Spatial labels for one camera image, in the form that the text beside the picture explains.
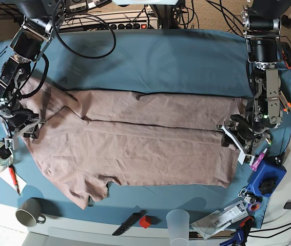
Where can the pink T-shirt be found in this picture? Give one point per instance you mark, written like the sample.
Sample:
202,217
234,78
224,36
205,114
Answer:
95,137

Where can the orange black utility knife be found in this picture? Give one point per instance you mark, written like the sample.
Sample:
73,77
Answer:
286,105

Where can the purple tape roll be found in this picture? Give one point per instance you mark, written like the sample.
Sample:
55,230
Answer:
254,206

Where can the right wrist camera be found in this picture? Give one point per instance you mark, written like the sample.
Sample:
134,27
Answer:
11,143

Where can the red cube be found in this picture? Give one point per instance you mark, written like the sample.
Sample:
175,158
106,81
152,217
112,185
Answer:
145,222

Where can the packaging card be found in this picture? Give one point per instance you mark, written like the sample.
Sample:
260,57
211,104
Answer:
220,220

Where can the white paper note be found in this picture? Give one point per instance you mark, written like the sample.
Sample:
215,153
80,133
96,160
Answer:
5,176

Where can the red pen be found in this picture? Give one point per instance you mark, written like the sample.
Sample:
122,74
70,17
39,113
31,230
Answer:
14,179

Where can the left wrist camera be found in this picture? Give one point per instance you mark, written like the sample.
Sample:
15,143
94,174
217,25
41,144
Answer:
244,158

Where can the blue table cloth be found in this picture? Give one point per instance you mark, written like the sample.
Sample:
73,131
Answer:
175,61

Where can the metal keyring clips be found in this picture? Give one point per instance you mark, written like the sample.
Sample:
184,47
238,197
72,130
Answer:
247,196

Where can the power strip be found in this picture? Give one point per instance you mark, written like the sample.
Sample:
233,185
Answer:
133,26

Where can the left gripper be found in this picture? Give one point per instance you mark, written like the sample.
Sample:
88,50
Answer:
250,135

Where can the translucent plastic cup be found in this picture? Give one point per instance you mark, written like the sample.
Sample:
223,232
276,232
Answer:
178,227

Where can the purple glue tube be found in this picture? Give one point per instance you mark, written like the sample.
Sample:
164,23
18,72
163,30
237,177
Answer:
256,163

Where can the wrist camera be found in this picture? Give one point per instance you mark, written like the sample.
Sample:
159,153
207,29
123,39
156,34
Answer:
11,143
244,158

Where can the blue clamp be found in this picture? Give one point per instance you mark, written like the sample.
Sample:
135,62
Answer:
241,234

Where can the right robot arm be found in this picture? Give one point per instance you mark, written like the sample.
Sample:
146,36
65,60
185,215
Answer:
40,24

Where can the grey ceramic mug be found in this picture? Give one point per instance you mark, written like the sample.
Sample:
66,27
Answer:
29,213

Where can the orange black tool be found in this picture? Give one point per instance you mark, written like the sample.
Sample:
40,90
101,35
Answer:
286,51

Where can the blue box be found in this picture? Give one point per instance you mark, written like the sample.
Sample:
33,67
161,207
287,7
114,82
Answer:
269,168

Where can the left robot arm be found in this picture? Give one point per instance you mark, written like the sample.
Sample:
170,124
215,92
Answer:
262,32

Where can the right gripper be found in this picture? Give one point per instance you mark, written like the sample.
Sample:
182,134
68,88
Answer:
20,122

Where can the black knob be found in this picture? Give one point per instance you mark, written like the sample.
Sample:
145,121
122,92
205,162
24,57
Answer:
267,186

